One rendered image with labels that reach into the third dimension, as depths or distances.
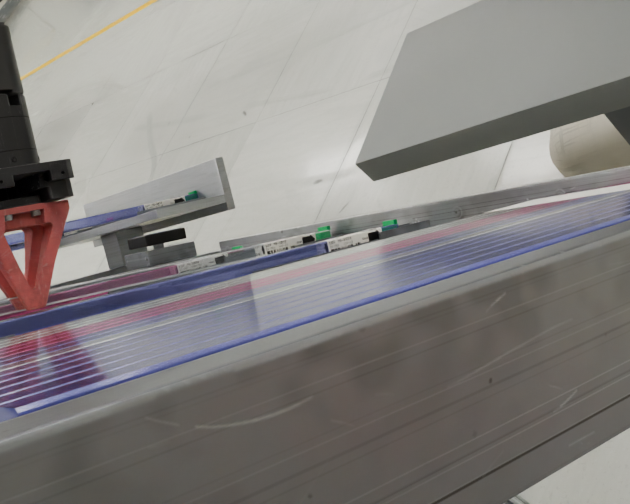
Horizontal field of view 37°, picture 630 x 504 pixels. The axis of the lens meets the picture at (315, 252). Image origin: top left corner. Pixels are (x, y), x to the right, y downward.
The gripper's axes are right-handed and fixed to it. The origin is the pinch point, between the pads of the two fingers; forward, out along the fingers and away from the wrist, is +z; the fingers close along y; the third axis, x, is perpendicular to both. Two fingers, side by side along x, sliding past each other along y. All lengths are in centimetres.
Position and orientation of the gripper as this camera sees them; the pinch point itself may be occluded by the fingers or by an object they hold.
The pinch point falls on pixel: (29, 298)
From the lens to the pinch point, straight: 71.2
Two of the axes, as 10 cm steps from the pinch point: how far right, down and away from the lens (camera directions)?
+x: 7.4, -1.9, 6.4
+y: 6.4, -0.9, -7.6
